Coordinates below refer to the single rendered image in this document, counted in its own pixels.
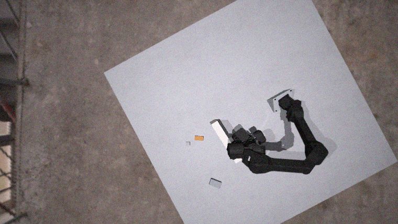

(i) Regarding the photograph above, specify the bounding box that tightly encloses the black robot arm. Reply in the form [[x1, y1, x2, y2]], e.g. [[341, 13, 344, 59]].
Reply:
[[227, 94, 329, 174]]

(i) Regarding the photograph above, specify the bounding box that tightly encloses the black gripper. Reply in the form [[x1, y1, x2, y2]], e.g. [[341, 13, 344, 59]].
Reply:
[[243, 130, 266, 146]]

